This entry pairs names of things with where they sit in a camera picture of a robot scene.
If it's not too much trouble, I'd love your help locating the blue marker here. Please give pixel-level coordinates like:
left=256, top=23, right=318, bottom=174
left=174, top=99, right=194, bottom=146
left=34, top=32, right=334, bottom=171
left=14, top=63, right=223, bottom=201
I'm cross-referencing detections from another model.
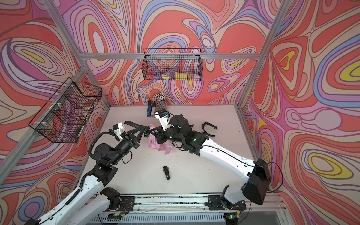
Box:
left=146, top=99, right=152, bottom=117

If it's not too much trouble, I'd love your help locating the wall wire basket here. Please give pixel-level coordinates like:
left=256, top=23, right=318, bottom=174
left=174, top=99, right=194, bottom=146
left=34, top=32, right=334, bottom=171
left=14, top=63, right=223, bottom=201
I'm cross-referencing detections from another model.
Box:
left=28, top=78, right=102, bottom=143
left=142, top=47, right=203, bottom=81

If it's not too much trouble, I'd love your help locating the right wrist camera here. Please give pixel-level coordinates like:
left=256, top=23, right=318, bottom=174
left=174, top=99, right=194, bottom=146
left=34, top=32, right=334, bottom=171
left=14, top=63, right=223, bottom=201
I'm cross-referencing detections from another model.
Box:
left=154, top=109, right=171, bottom=131

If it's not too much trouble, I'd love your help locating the pencil cup with pencils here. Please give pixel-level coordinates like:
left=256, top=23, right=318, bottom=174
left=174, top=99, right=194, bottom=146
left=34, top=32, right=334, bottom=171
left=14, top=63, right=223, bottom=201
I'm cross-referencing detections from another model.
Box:
left=154, top=92, right=167, bottom=110

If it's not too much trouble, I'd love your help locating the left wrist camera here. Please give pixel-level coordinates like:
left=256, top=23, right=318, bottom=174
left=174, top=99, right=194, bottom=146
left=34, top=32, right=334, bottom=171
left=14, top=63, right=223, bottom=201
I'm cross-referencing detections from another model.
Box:
left=112, top=122, right=125, bottom=141

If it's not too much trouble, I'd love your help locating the pink microfibre cloth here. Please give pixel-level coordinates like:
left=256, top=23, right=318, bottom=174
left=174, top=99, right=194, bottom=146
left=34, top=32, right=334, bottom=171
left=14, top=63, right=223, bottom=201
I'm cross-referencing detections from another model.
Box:
left=148, top=124, right=173, bottom=155

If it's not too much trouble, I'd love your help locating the back wall wire basket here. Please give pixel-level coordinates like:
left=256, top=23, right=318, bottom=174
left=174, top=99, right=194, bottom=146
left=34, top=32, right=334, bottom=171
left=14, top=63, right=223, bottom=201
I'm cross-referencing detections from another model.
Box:
left=142, top=47, right=203, bottom=81

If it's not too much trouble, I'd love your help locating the left wall wire basket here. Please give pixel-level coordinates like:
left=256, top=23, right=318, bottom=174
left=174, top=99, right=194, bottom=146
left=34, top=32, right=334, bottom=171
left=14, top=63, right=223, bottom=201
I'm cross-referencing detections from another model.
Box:
left=28, top=78, right=102, bottom=143

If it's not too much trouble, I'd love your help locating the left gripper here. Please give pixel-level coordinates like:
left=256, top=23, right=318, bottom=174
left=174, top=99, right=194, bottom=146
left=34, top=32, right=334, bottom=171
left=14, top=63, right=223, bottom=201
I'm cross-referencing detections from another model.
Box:
left=108, top=127, right=143, bottom=168

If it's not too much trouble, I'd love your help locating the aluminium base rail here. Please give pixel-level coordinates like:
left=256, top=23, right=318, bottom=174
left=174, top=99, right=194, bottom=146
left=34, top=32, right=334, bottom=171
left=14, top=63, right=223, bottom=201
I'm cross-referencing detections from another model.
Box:
left=56, top=192, right=279, bottom=217

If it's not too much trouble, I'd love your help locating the small yellow block in basket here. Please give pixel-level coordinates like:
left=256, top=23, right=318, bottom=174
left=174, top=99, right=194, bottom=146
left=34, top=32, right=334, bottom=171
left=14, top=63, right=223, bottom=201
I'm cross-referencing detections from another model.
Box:
left=161, top=75, right=171, bottom=80

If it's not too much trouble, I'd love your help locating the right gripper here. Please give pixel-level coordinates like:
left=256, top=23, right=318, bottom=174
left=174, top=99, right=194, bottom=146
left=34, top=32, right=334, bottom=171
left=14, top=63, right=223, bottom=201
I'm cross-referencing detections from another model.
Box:
left=150, top=125, right=185, bottom=145

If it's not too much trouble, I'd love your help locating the yellow sponge in basket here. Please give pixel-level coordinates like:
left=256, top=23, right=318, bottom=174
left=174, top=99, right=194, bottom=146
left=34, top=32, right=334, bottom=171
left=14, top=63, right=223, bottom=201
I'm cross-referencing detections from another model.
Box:
left=175, top=72, right=188, bottom=81

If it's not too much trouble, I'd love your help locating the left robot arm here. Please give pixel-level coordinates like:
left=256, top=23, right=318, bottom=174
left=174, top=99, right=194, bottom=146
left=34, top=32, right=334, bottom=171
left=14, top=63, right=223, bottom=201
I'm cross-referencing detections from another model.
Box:
left=26, top=128, right=142, bottom=225

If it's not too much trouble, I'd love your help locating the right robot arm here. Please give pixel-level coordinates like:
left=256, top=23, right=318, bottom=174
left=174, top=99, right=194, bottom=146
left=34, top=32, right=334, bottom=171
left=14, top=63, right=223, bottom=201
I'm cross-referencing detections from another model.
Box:
left=150, top=111, right=272, bottom=205

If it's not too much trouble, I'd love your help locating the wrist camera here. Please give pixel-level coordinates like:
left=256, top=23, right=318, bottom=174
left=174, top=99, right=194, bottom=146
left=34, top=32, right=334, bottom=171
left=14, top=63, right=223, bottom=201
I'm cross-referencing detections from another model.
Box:
left=112, top=122, right=125, bottom=141
left=154, top=109, right=171, bottom=131

